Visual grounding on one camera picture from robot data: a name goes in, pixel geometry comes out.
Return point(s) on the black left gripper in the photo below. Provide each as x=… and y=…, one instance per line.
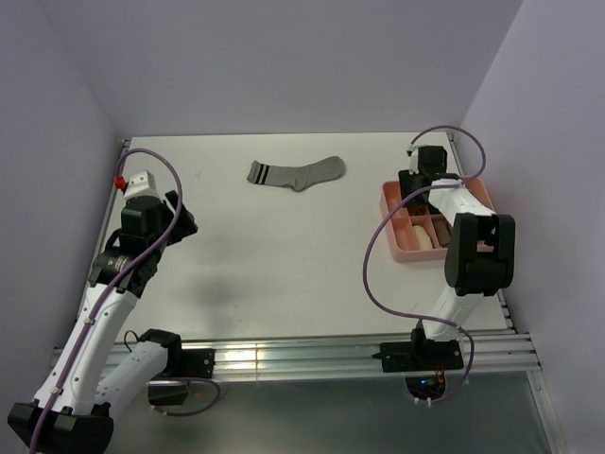
x=185, y=227

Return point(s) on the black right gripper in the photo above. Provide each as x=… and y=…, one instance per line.
x=406, y=180

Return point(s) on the grey striped sock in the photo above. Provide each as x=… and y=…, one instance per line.
x=297, y=178

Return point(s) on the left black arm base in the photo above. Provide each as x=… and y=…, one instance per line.
x=165, y=390

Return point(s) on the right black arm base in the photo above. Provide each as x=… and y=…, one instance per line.
x=431, y=359

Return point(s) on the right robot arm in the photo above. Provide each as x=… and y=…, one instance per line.
x=479, y=258

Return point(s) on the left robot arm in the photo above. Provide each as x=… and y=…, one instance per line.
x=75, y=409

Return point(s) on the brown rolled sock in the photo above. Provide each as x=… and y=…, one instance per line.
x=443, y=233

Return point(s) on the cream rolled sock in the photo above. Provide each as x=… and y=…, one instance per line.
x=423, y=239

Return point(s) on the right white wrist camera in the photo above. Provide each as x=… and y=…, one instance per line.
x=413, y=155

